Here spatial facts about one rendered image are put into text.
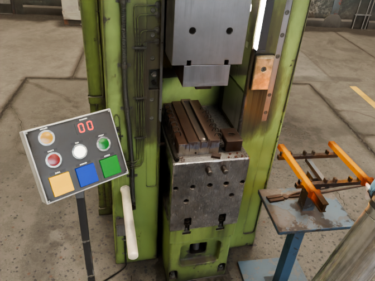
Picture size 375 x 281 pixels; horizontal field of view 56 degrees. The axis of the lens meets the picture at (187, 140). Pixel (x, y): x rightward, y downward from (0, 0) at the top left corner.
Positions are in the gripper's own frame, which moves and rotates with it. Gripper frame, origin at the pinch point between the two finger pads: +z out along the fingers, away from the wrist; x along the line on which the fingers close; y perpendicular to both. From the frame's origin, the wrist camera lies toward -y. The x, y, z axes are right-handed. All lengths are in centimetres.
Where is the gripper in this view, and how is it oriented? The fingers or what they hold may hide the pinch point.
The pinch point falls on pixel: (370, 183)
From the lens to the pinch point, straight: 165.1
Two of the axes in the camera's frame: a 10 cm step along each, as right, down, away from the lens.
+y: -0.8, 8.4, 5.4
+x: 9.9, -0.1, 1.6
